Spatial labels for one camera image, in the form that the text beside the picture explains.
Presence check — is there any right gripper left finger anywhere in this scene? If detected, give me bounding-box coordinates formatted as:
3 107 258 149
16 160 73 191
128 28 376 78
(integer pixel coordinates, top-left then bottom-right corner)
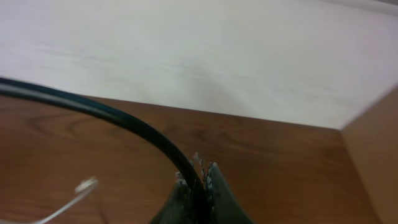
149 172 196 224

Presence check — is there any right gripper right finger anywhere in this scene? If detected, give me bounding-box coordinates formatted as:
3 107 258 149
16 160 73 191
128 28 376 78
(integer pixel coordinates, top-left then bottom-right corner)
205 162 254 224

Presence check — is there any white USB cable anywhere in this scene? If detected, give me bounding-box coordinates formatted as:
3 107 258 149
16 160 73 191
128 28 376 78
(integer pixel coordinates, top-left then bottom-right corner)
0 176 100 224

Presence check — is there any wooden side board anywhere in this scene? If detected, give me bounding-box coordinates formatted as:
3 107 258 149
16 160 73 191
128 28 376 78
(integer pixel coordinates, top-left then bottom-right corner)
341 86 397 224

